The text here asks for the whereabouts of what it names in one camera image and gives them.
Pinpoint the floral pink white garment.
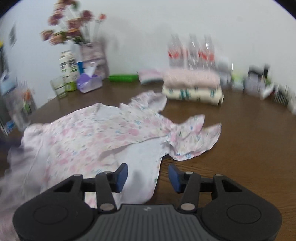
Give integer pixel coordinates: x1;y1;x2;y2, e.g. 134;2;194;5
1;91;222;240

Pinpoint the folded cream patterned cloth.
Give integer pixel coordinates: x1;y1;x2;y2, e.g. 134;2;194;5
162;85;224;106

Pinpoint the clear drinking glass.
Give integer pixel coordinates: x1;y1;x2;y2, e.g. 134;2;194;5
50;76;67;99

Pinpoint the purple tissue pack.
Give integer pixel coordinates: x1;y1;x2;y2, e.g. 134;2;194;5
76;62;103;93

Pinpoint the cluttered small items pile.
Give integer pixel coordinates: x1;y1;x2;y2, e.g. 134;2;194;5
215;58;295;114

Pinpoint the folded pink cloth stack top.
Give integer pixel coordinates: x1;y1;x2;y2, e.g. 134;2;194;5
163;69;220;89

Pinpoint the green tube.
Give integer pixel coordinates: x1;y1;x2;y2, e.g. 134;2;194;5
109;74;138;82

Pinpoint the right clear water bottle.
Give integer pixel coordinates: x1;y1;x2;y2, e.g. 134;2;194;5
201;35;215;69

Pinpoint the small folded pink cloth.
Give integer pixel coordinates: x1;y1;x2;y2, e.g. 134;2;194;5
137;69;163;85

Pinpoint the middle clear water bottle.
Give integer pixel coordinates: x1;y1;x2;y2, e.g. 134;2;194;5
187;34;200;70

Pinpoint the pink floral vase wrap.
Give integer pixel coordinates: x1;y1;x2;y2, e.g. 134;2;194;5
80;42;109;79

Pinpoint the dried pink flower bouquet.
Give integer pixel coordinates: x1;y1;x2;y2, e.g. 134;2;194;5
40;1;107;45

